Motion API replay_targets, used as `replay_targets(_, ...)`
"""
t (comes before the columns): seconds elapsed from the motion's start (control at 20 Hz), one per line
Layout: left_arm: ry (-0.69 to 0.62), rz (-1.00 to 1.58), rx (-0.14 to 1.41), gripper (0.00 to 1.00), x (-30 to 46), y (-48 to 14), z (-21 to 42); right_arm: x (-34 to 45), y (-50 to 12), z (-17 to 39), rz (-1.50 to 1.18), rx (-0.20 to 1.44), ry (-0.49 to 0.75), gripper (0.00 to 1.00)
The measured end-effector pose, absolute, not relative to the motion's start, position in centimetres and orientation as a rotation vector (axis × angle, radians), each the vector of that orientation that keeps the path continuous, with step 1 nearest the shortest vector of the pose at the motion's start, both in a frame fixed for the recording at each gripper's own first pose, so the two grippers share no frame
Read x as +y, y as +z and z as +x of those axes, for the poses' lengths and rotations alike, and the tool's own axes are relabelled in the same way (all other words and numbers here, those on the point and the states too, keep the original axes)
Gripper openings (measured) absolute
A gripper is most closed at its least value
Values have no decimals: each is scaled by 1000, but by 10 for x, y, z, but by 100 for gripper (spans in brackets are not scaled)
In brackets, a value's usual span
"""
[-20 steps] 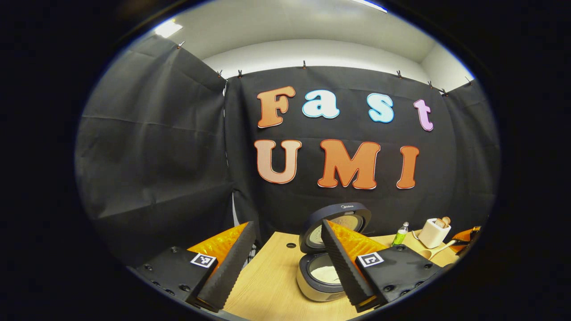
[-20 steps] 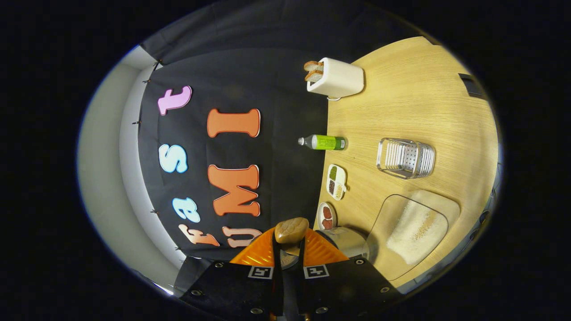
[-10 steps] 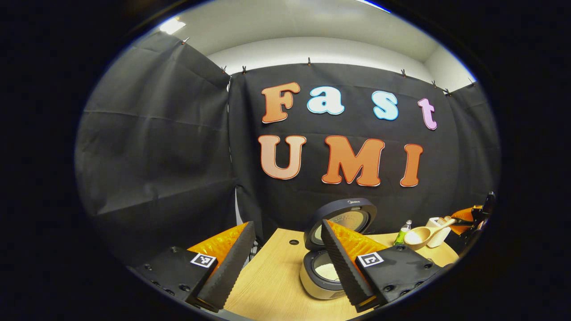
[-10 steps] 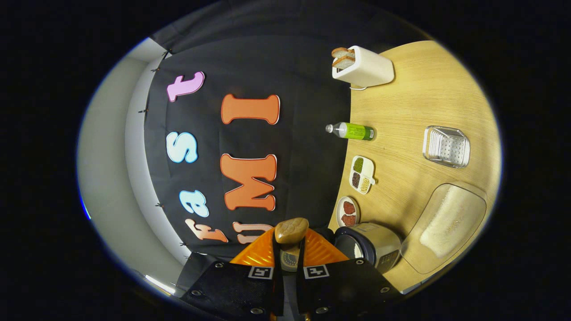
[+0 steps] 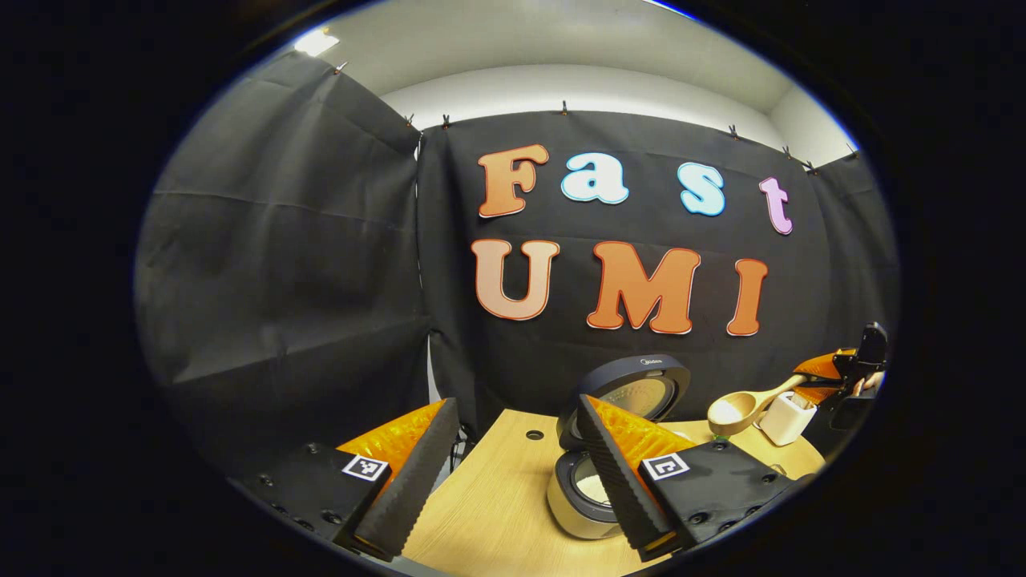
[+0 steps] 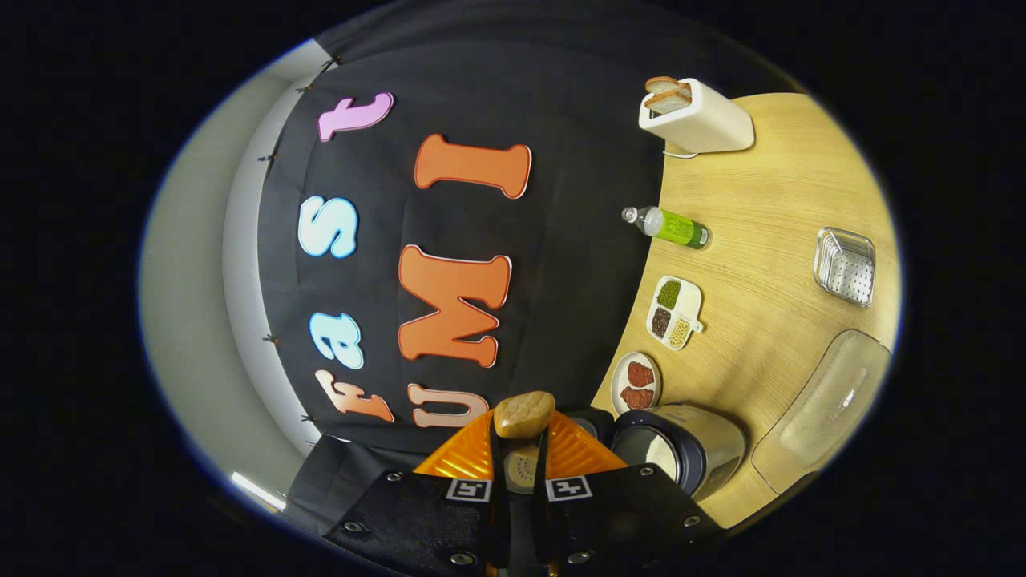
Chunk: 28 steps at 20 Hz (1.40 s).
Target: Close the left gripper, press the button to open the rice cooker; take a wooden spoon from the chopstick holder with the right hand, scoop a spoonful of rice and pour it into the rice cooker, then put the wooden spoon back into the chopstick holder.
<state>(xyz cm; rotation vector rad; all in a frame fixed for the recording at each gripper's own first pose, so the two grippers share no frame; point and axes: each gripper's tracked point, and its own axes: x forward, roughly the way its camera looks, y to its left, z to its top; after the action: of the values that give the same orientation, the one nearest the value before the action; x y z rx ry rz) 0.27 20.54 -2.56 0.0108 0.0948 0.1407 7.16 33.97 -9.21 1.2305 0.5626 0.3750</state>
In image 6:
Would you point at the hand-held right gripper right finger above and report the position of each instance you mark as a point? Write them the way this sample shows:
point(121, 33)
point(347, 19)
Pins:
point(625, 521)

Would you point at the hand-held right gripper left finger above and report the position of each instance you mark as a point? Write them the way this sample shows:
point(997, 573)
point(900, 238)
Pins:
point(417, 521)

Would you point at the dark grey rice cooker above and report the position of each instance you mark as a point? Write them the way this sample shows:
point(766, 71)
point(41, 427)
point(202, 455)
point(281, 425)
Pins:
point(705, 449)

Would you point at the wooden spoon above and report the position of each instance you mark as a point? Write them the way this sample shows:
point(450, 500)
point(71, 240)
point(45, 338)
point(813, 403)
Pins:
point(525, 413)

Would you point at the clear container of rice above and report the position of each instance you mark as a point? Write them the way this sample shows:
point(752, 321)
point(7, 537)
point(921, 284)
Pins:
point(826, 409)

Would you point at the red meat slice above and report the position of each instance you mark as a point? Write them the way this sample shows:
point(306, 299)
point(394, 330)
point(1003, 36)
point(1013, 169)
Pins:
point(637, 397)
point(640, 373)

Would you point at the round white plate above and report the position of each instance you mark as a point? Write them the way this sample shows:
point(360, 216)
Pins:
point(619, 385)

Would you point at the ceiling light panel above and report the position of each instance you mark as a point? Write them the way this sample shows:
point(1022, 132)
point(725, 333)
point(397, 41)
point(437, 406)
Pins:
point(258, 491)

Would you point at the white divided dish of beans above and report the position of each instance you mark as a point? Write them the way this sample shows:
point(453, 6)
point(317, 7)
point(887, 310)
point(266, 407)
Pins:
point(675, 312)

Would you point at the green label plastic bottle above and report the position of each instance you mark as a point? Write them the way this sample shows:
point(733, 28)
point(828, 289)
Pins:
point(677, 228)

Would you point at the white toaster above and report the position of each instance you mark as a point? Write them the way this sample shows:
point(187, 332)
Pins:
point(709, 124)

